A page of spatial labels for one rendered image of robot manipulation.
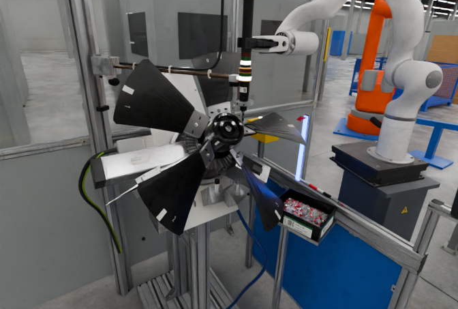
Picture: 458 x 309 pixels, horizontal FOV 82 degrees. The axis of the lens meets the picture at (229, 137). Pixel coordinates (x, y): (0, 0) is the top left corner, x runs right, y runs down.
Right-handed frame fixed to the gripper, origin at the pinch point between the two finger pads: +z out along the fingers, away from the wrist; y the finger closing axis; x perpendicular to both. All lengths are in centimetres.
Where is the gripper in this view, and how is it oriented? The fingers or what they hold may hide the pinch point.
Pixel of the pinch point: (246, 42)
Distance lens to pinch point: 93.2
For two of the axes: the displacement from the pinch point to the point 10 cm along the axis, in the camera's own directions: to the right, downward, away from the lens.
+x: 0.3, -9.3, -3.7
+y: -5.5, -3.2, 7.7
